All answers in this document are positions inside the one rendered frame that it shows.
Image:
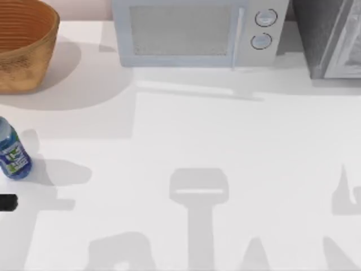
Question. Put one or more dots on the round microwave knob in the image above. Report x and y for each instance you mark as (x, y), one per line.
(265, 17)
(261, 41)

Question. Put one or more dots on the brown woven basket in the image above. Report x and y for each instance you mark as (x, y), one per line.
(25, 56)

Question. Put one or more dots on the pale microwave oven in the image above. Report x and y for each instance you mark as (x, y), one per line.
(279, 28)

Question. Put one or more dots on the blue bottle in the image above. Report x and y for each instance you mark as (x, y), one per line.
(12, 153)

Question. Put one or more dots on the pale microwave door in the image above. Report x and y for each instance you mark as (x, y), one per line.
(180, 31)

